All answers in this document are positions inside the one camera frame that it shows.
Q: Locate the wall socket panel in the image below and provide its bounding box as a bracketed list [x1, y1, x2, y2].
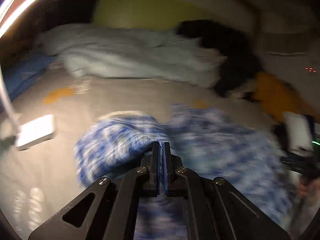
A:
[304, 67, 317, 74]

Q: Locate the blue pillow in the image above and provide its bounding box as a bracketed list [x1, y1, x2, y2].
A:
[3, 53, 56, 100]

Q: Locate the black jacket pile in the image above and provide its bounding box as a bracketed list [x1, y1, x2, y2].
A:
[176, 20, 264, 98]

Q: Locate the light grey duvet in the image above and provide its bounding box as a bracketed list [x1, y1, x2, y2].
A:
[35, 24, 226, 88]

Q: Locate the black folded jacket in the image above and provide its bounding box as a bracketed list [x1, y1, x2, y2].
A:
[272, 123, 290, 154]

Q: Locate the blue plaid shirt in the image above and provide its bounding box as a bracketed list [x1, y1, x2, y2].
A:
[74, 105, 294, 239]

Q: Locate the person's hand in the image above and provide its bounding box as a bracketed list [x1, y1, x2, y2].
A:
[297, 176, 320, 200]

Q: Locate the beige crumpled garment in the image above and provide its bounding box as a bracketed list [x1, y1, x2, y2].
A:
[227, 80, 256, 100]

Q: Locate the white led desk lamp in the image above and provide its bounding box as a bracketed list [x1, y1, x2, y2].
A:
[1, 0, 56, 151]

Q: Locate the white folded garment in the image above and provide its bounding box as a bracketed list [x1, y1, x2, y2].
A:
[284, 112, 313, 156]

